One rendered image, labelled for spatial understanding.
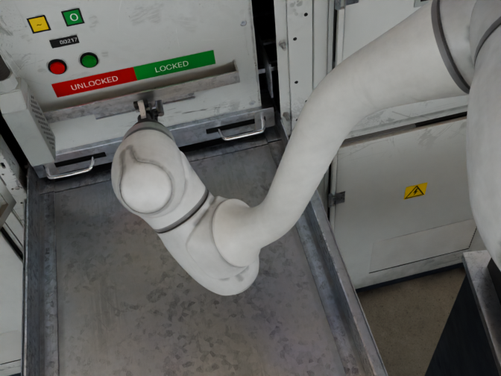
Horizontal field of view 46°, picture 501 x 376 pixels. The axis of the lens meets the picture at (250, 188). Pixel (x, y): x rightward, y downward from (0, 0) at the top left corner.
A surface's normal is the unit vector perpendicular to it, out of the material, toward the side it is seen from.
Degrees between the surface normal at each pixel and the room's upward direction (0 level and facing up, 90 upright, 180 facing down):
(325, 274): 0
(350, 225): 90
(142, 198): 62
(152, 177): 48
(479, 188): 81
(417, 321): 0
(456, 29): 56
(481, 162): 76
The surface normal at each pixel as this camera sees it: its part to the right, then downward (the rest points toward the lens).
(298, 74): 0.22, 0.76
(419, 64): -0.67, 0.40
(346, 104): -0.47, 0.59
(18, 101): 0.15, 0.36
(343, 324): -0.08, -0.61
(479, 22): -0.97, -0.18
